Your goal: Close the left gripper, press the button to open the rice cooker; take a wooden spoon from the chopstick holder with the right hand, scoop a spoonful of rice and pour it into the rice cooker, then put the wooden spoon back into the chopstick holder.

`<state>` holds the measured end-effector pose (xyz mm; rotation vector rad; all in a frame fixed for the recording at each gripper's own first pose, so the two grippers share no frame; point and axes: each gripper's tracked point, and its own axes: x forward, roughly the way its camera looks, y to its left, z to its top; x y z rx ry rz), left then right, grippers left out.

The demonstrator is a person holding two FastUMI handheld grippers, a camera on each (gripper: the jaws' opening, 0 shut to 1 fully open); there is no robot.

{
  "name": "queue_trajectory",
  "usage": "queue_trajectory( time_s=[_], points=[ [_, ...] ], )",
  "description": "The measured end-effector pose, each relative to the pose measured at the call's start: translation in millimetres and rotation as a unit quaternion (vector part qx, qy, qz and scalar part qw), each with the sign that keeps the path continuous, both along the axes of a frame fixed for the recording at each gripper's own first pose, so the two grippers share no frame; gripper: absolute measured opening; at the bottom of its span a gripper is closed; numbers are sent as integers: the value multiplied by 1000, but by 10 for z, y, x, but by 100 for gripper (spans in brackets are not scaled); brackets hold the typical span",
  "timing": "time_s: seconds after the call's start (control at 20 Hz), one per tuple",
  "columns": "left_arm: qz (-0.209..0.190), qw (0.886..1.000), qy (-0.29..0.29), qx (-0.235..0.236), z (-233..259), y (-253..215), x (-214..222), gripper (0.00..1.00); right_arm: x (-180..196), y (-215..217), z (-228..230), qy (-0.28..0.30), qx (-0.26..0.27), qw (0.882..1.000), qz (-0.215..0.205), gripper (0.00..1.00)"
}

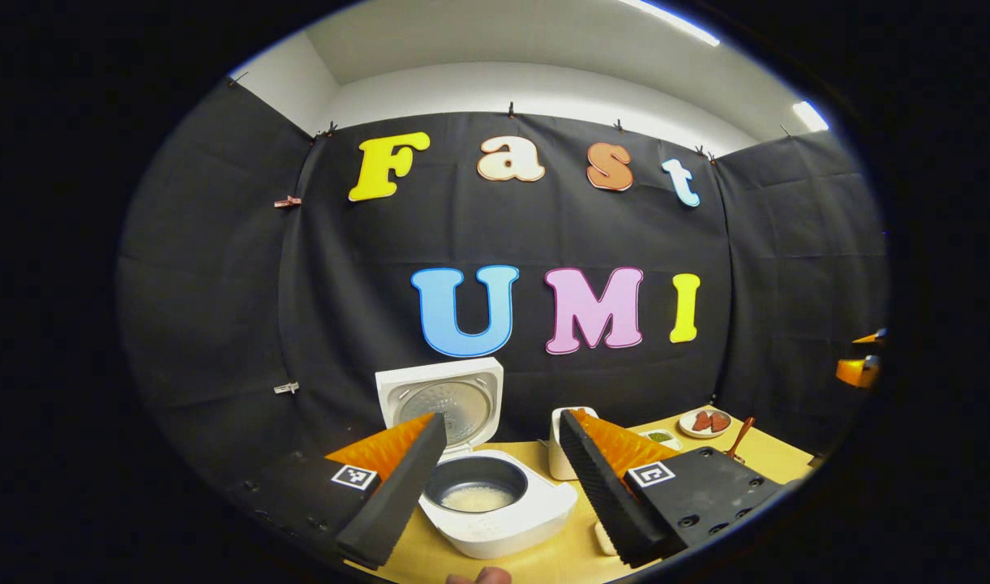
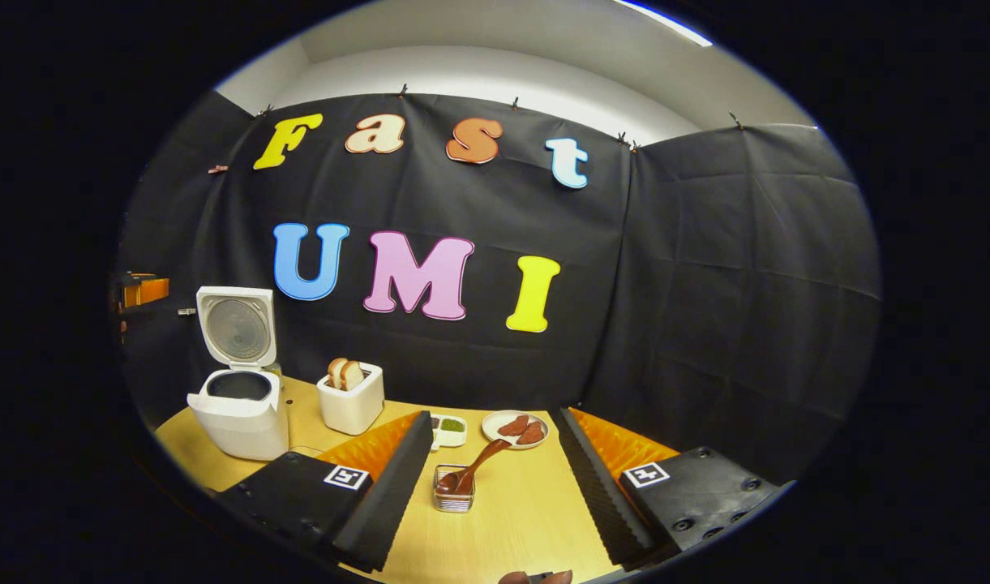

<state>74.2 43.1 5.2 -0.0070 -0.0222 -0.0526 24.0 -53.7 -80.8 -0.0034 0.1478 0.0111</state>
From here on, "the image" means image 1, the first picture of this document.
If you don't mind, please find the white round plate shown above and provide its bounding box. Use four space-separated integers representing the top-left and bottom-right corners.
678 408 733 439

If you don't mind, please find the long ceiling light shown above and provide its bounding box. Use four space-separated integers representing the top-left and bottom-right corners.
620 0 721 47

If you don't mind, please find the black backdrop cloth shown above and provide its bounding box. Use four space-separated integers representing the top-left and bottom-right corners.
115 77 891 487

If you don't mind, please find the brown wooden spoon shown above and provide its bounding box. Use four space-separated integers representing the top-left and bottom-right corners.
726 416 756 462

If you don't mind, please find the white toaster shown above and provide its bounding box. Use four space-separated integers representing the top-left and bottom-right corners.
549 406 599 481

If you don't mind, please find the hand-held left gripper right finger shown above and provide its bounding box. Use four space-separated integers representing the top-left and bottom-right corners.
558 408 787 569

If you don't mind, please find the white rice cooker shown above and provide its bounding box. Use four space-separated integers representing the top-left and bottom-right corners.
375 357 579 560

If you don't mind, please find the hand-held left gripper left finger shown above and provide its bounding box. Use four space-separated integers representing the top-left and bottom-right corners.
227 412 448 570

